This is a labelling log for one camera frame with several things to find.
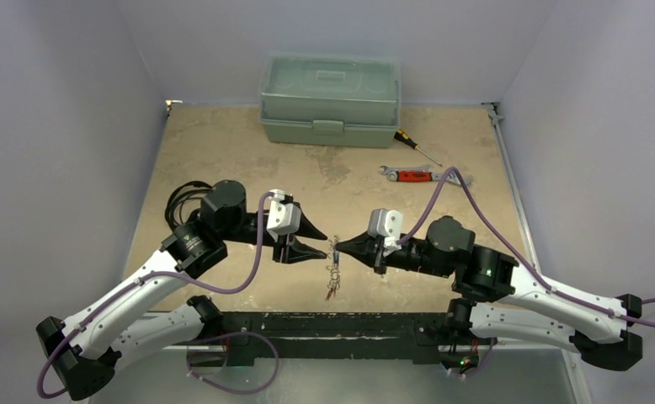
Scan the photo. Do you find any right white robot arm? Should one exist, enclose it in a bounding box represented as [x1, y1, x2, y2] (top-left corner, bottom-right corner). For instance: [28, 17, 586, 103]
[335, 216, 643, 371]

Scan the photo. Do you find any silver metal key holder plate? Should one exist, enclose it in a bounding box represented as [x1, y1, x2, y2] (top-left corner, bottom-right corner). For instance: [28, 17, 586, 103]
[326, 235, 341, 293]

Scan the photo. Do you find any black yellow screwdriver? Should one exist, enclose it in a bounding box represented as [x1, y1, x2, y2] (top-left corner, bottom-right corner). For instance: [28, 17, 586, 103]
[394, 129, 443, 167]

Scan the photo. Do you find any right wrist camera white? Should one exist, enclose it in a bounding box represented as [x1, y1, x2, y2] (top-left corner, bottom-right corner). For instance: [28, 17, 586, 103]
[367, 208, 403, 255]

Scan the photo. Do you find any green plastic toolbox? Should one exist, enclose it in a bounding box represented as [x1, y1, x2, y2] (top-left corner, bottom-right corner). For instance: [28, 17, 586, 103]
[259, 54, 402, 148]

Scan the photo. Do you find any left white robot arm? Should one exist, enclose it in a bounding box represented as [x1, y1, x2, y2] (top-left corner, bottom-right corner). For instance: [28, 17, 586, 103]
[36, 180, 325, 401]

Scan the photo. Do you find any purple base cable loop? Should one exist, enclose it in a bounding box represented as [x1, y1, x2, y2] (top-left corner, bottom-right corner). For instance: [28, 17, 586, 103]
[185, 333, 280, 396]

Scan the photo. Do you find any silver open-end wrench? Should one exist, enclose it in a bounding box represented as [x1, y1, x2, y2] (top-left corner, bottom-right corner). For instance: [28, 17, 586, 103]
[377, 164, 432, 181]

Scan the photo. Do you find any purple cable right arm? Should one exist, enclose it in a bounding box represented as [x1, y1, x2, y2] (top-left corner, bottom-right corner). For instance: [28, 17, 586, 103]
[397, 167, 655, 331]

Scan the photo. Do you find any red handled adjustable wrench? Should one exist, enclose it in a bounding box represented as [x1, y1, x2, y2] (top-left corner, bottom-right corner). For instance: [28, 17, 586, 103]
[386, 170, 472, 186]

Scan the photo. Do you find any coiled black cable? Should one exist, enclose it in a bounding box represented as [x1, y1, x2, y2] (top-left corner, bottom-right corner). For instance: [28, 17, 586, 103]
[163, 180, 226, 230]

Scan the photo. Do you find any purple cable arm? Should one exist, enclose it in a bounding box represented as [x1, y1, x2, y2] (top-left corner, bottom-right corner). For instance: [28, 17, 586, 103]
[36, 192, 275, 401]
[397, 167, 655, 331]

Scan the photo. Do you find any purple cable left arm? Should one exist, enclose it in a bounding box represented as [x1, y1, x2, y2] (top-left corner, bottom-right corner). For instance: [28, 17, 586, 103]
[36, 192, 275, 401]

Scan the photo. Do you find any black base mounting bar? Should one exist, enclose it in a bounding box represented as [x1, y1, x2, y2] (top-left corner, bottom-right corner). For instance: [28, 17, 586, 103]
[167, 311, 498, 368]

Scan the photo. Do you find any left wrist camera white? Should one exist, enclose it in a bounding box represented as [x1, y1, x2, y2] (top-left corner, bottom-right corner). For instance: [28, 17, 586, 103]
[266, 189, 302, 241]

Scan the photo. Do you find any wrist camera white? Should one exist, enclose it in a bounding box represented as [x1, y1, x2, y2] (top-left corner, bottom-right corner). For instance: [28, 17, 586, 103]
[367, 208, 403, 255]
[266, 189, 302, 241]

